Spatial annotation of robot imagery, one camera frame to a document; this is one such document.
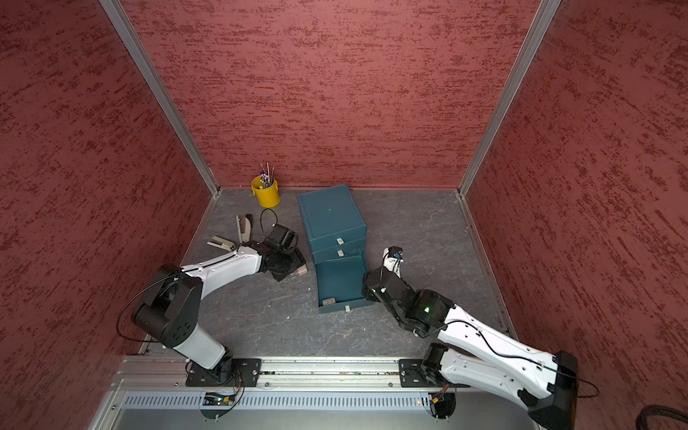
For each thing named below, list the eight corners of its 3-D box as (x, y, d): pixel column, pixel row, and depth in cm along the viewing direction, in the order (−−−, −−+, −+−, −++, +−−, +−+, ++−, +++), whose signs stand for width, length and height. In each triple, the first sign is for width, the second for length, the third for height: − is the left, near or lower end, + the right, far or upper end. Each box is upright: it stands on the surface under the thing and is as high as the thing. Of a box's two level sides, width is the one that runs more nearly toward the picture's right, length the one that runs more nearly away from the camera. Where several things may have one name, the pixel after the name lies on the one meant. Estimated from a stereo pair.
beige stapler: (242, 244, 103) (240, 240, 101) (237, 218, 111) (235, 215, 109) (254, 240, 104) (252, 237, 103) (248, 215, 113) (246, 212, 111)
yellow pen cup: (254, 204, 118) (246, 186, 109) (262, 192, 123) (256, 174, 114) (274, 209, 116) (267, 191, 107) (282, 197, 121) (276, 179, 112)
